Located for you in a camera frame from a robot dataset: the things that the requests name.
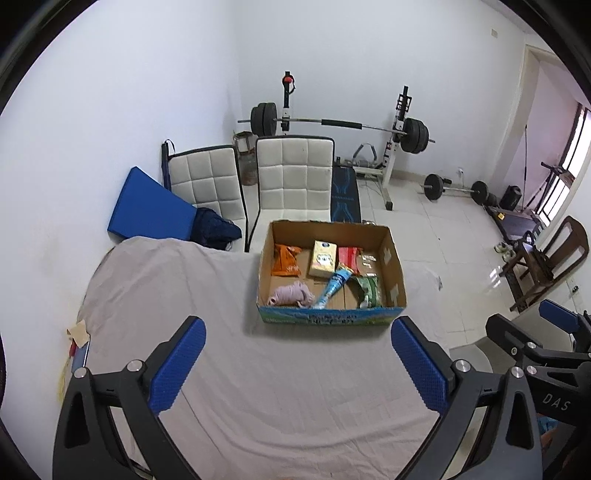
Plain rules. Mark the beige paper piece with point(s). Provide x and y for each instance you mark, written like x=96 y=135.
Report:
x=79 y=333

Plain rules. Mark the dark wooden chair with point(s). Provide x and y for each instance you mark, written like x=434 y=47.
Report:
x=572 y=249

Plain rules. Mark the light blue stick packet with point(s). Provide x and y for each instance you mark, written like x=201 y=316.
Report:
x=332 y=286

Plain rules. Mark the window frame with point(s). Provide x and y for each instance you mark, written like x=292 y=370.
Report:
x=568 y=157

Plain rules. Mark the grey plastic chair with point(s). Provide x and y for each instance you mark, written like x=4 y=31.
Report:
x=475 y=353

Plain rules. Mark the blue foam mat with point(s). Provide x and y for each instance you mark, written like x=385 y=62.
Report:
x=147 y=203

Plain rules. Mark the black tripod stand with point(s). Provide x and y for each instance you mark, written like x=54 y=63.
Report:
x=554 y=173

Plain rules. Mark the long barbell with black plates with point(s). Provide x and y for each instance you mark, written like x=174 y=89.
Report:
x=341 y=123

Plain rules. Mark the orange snack packet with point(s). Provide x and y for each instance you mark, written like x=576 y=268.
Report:
x=286 y=261

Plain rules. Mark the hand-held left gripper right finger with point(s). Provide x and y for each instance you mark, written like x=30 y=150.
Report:
x=418 y=369

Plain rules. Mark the black treadmill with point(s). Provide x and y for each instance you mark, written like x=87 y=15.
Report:
x=512 y=221

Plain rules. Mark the yellow tissue pack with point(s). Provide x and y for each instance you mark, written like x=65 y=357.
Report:
x=322 y=258

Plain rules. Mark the grey table cloth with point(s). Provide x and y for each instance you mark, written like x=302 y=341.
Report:
x=277 y=392

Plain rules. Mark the black speaker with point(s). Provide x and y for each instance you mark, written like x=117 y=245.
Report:
x=511 y=197

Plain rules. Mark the thin black rod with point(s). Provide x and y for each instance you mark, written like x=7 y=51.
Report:
x=525 y=161

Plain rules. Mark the green snack packet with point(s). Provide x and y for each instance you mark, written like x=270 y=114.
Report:
x=369 y=290

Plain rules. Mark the white shoe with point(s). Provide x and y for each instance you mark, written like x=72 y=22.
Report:
x=500 y=248
x=509 y=254

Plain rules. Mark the red snack packet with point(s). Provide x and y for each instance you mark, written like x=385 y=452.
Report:
x=347 y=256

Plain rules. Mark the short barbell with black plates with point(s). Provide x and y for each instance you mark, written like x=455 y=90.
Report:
x=455 y=189

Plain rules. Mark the black and blue weight bench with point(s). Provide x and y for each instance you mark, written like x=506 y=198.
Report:
x=344 y=194

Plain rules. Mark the white padded chair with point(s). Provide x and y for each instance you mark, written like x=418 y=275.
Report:
x=293 y=175
x=207 y=180

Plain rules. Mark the purple grey sock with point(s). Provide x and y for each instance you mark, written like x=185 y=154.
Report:
x=291 y=294

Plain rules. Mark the dark blue garment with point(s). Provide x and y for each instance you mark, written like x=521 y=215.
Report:
x=212 y=228

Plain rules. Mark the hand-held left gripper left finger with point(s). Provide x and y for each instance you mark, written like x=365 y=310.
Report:
x=180 y=364

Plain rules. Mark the cardboard box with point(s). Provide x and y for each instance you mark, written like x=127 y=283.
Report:
x=330 y=318

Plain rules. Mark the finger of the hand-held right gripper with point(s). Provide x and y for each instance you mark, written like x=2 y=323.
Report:
x=508 y=333
x=561 y=316

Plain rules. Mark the white barbell rack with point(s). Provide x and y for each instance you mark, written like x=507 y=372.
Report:
x=392 y=152

